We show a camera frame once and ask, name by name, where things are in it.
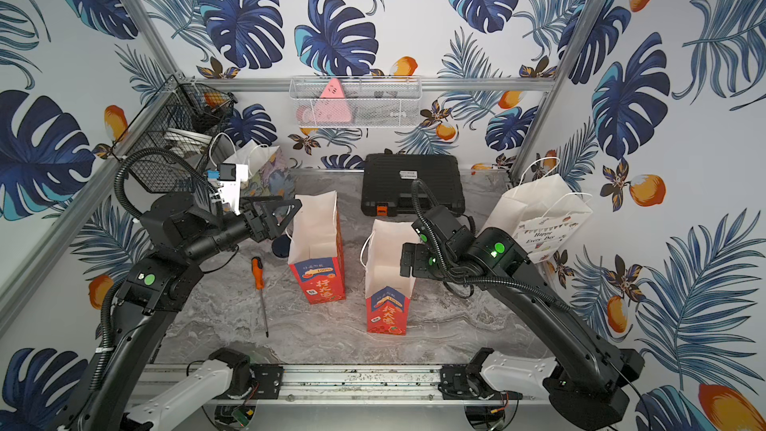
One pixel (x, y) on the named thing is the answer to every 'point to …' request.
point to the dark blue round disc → (281, 245)
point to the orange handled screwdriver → (257, 270)
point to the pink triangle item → (332, 106)
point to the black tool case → (387, 181)
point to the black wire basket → (184, 117)
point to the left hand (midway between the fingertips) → (289, 196)
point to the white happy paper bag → (543, 212)
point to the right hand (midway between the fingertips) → (417, 261)
